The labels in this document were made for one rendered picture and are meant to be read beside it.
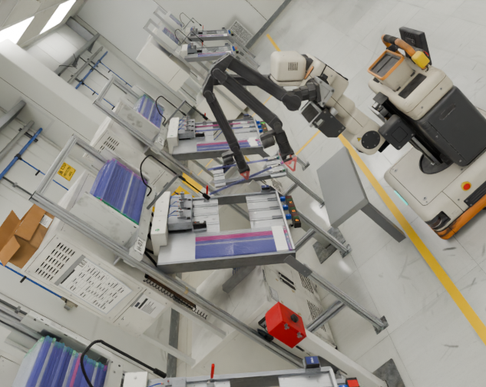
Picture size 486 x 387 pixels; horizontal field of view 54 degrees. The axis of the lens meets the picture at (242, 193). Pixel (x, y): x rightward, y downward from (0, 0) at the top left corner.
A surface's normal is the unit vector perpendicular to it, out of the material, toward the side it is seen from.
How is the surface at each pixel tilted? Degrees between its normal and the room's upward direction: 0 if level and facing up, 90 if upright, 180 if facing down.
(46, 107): 90
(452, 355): 0
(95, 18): 90
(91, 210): 90
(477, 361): 0
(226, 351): 90
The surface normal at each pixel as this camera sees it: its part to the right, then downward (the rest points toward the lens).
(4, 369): 0.67, -0.68
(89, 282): 0.09, 0.45
